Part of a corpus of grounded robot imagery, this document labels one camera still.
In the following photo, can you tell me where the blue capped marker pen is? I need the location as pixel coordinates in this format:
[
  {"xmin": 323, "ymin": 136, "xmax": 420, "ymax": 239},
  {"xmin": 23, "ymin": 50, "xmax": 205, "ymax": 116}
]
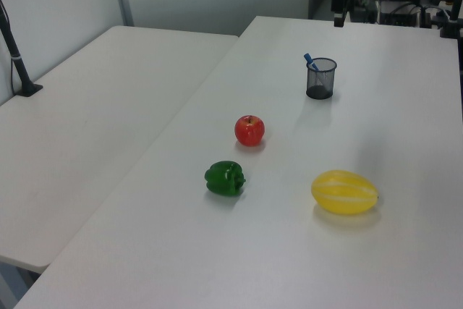
[{"xmin": 303, "ymin": 52, "xmax": 320, "ymax": 72}]

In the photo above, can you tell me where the black mesh pen holder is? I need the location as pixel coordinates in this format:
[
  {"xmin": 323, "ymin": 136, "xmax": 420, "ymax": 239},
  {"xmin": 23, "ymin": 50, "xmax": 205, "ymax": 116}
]
[{"xmin": 305, "ymin": 56, "xmax": 338, "ymax": 101}]

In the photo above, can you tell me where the black computer equipment box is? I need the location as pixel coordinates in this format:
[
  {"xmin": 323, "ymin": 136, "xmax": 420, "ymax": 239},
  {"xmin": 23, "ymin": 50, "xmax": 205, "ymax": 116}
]
[{"xmin": 378, "ymin": 0, "xmax": 422, "ymax": 27}]

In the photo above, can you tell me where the black stand with clamp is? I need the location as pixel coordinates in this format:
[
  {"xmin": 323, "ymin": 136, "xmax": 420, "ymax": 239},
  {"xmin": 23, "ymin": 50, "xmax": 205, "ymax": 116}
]
[{"xmin": 438, "ymin": 0, "xmax": 463, "ymax": 39}]

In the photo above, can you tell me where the red apple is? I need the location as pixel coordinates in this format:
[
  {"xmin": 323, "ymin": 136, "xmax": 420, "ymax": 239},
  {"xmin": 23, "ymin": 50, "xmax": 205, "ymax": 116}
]
[{"xmin": 234, "ymin": 114, "xmax": 266, "ymax": 148}]

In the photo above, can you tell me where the yellow striped melon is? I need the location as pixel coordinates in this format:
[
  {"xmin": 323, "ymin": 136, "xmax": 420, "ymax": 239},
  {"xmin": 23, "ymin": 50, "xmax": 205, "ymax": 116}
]
[{"xmin": 310, "ymin": 169, "xmax": 381, "ymax": 216}]

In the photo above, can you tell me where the green bell pepper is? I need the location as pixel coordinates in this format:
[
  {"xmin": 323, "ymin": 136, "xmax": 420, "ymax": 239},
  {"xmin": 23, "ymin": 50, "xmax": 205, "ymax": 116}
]
[{"xmin": 204, "ymin": 160, "xmax": 247, "ymax": 196}]

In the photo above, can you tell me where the black camera pole with clamp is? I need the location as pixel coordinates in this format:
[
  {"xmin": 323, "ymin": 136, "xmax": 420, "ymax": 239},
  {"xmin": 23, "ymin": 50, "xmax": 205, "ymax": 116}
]
[{"xmin": 0, "ymin": 0, "xmax": 44, "ymax": 98}]

